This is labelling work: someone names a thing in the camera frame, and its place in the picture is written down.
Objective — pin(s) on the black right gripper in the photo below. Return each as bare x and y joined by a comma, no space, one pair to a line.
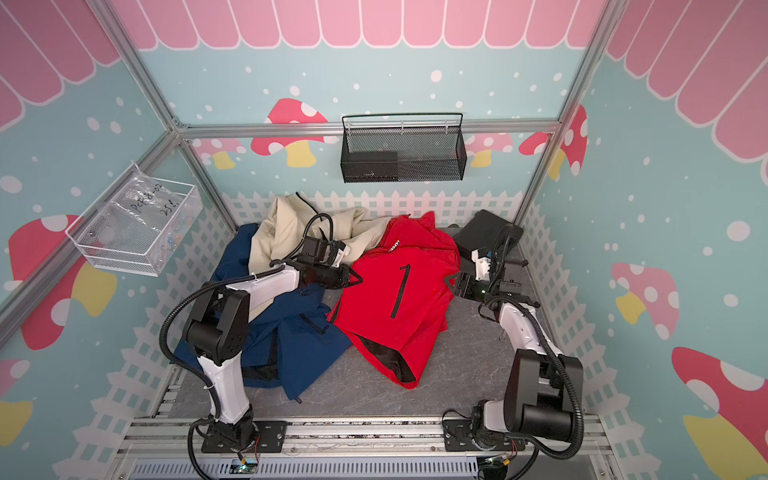
463,281

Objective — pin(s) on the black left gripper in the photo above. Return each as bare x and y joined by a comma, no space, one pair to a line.
345,271

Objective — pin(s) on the red jacket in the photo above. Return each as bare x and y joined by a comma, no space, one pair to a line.
395,315

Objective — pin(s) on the blue jacket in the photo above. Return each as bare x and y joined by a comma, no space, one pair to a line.
290,344

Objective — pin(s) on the beige jacket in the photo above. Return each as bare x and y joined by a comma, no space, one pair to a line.
292,222

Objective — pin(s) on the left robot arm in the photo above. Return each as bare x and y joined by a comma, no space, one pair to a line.
230,425

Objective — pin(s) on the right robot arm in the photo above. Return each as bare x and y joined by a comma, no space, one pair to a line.
542,402

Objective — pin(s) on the black plastic tool case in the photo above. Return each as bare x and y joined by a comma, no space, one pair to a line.
487,235

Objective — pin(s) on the clear plastic bag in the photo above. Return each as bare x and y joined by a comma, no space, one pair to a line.
144,216

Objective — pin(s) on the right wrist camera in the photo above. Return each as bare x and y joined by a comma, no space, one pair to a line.
484,262

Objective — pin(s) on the black wire mesh basket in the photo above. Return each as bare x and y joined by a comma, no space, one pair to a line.
409,155

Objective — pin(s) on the horizontal aluminium frame bar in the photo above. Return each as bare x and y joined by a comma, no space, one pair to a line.
266,130

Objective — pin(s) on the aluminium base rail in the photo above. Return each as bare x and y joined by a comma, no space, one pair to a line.
314,448

